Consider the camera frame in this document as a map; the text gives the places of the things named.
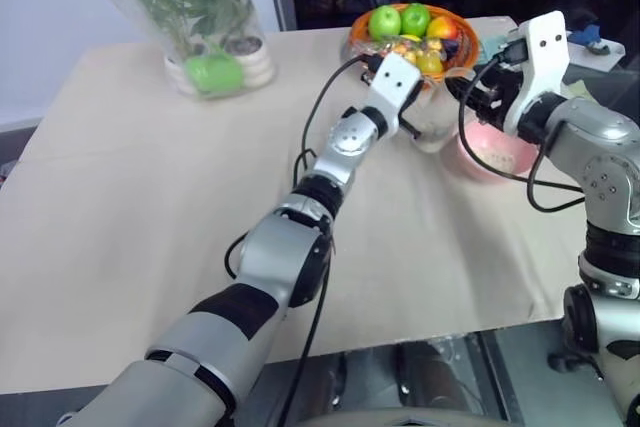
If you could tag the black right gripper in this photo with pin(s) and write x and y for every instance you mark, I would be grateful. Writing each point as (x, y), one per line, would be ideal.
(492, 94)

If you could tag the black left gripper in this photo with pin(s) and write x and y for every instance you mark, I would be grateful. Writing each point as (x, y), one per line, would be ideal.
(414, 96)

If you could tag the glass mug with oatmeal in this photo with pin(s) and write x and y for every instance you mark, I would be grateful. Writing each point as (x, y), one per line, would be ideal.
(435, 117)

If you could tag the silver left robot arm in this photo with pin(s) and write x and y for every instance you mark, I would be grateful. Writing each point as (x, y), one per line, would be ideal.
(280, 262)

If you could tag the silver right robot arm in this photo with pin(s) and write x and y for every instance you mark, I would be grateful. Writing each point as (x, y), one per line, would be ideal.
(600, 147)

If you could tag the orange fruit bowl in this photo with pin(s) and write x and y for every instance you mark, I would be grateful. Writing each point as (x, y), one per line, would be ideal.
(465, 54)

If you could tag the pink bowl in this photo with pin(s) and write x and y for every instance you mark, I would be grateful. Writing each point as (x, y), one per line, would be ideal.
(475, 143)

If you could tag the small yellow fruit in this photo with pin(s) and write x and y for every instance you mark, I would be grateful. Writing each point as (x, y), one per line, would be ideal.
(430, 63)

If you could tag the red yellow apple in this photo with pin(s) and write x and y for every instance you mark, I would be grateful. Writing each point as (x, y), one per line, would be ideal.
(442, 27)

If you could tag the green apple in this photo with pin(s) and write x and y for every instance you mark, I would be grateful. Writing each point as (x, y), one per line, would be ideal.
(415, 19)
(385, 21)

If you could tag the grey tray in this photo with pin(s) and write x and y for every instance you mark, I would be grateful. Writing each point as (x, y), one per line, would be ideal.
(597, 61)

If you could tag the blue object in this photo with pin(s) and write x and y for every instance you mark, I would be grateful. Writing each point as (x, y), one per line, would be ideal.
(590, 37)

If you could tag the white ribbed plant pot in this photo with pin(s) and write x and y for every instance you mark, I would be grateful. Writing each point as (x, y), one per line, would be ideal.
(252, 61)

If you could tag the bright green plastic object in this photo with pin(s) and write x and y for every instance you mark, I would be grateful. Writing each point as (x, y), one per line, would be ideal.
(212, 74)

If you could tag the beige tablecloth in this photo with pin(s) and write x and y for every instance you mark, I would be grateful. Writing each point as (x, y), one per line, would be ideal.
(150, 207)

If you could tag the tall clear glass vase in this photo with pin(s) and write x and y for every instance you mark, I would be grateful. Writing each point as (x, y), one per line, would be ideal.
(125, 2)

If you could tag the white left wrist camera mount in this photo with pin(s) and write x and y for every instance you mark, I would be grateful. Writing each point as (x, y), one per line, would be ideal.
(395, 79)

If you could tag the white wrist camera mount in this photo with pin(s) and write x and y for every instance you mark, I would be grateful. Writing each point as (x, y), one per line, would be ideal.
(542, 57)
(395, 79)

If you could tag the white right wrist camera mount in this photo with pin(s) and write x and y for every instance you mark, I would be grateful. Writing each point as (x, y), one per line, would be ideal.
(542, 57)

